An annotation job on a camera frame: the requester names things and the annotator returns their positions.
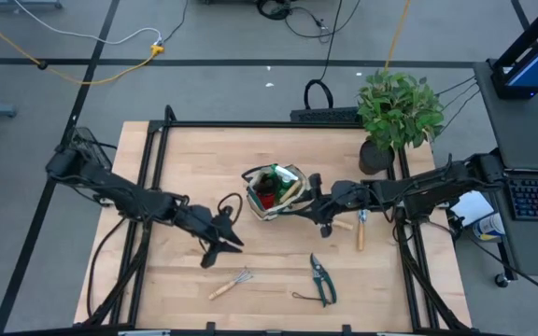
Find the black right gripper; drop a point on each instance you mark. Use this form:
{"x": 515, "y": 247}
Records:
{"x": 339, "y": 198}

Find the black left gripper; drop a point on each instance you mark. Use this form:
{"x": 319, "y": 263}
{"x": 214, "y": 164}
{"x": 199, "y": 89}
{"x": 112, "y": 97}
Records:
{"x": 201, "y": 221}

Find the red black garden glove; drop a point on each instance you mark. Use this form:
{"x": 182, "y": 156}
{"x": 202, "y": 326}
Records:
{"x": 267, "y": 200}

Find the beige green gardening bag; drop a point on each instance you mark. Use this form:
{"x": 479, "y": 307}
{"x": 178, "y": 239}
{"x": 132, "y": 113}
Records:
{"x": 259, "y": 212}

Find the green pruning shears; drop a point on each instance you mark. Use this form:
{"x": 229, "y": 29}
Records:
{"x": 320, "y": 277}

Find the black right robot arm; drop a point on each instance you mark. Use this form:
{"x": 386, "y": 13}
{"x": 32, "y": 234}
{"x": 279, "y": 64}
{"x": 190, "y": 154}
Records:
{"x": 437, "y": 186}

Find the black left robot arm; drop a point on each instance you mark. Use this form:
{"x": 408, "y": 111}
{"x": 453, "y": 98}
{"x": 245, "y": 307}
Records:
{"x": 124, "y": 196}

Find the black plant pot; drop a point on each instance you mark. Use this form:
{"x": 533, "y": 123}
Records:
{"x": 374, "y": 161}

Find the black power strip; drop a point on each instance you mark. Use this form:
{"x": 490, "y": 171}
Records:
{"x": 325, "y": 115}

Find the green leafy plant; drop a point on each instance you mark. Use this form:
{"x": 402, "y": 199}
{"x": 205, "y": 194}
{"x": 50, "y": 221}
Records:
{"x": 397, "y": 112}

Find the black power supply box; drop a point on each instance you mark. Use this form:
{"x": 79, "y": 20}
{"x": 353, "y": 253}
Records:
{"x": 84, "y": 137}

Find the white blue yellow canister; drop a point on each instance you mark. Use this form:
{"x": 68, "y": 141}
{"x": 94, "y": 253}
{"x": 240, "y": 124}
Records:
{"x": 488, "y": 227}

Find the black caster wheel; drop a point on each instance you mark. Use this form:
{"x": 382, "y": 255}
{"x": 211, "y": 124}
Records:
{"x": 501, "y": 280}

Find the backlit black keyboard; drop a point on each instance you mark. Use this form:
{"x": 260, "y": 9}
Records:
{"x": 537, "y": 198}

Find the grey desk cart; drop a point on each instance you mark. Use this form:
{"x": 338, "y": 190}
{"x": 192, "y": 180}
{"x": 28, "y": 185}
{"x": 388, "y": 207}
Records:
{"x": 530, "y": 135}

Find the grey floor base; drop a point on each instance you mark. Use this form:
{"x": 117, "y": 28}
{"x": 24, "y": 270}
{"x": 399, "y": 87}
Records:
{"x": 17, "y": 4}

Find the black aluminium table frame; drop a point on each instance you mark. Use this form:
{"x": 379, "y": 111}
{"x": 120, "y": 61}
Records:
{"x": 250, "y": 124}

